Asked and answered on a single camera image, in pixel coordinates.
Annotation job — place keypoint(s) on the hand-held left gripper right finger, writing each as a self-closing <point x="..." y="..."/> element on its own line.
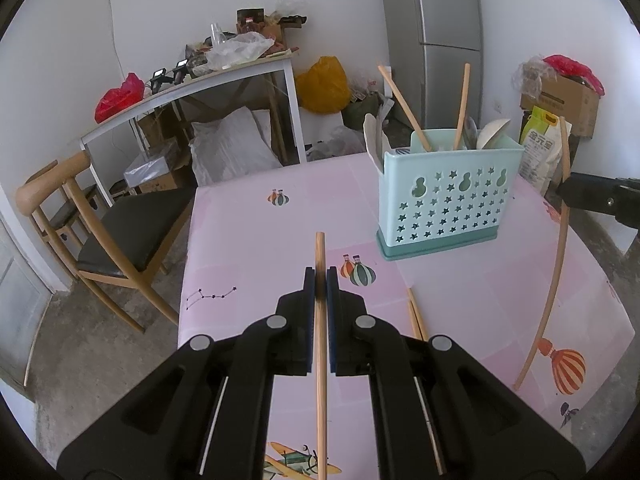
<point x="331" y="310"/>

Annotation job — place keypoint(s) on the metal spoon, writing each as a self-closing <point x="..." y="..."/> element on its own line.
<point x="471" y="135"/>

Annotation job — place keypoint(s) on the white side table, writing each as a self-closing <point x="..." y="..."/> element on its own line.
<point x="200" y="82"/>

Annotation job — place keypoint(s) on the red plastic bag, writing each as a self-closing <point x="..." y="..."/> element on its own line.
<point x="117" y="100"/>

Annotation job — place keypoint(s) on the white ceramic spoon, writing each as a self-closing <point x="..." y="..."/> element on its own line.
<point x="492" y="132"/>

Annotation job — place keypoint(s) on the yellow green rice bag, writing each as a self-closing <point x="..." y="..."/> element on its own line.
<point x="540" y="145"/>

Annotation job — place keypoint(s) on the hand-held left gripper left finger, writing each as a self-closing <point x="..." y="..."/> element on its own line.
<point x="311" y="310"/>

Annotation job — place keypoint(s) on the cardboard box with plastic wrap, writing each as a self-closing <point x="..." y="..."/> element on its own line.
<point x="155" y="170"/>

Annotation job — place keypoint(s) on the pink printed tablecloth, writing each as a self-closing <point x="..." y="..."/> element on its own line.
<point x="280" y="240"/>

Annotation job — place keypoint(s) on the clear plastic bag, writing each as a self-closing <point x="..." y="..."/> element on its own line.
<point x="235" y="50"/>

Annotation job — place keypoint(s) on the wooden chopstick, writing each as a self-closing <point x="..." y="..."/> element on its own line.
<point x="464" y="100"/>
<point x="421" y="325"/>
<point x="552" y="290"/>
<point x="400" y="100"/>
<point x="414" y="312"/>
<point x="320" y="260"/>

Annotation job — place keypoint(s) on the white sack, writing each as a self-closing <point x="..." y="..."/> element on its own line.
<point x="230" y="145"/>

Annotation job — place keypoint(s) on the red bag on cardboard box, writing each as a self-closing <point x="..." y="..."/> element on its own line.
<point x="570" y="67"/>

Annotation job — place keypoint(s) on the black device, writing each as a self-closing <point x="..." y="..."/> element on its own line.
<point x="181" y="67"/>
<point x="160" y="76"/>

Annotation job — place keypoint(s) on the dark green bag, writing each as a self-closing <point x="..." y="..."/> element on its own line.
<point x="362" y="110"/>

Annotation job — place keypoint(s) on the white rice paddle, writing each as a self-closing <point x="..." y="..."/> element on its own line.
<point x="372" y="142"/>

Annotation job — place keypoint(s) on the white door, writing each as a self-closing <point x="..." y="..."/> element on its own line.
<point x="20" y="300"/>

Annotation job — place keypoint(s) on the yellow plastic bag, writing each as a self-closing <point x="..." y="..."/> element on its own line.
<point x="322" y="85"/>

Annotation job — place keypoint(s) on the dark box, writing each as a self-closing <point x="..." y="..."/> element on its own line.
<point x="250" y="17"/>

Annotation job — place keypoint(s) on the wooden chair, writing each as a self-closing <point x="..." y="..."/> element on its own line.
<point x="125" y="225"/>

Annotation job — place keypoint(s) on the large cardboard box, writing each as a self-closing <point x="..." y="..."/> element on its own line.
<point x="570" y="105"/>

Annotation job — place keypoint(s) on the mint green utensil holder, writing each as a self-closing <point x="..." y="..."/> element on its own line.
<point x="450" y="210"/>

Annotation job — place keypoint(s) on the crumpled plastic bag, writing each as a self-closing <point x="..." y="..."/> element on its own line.
<point x="335" y="142"/>

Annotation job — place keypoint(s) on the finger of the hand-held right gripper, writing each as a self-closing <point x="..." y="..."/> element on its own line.
<point x="590" y="192"/>

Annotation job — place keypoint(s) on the grey refrigerator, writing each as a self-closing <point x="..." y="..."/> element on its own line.
<point x="435" y="20"/>

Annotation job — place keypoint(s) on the clear bottle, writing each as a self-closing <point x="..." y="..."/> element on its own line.
<point x="217" y="35"/>

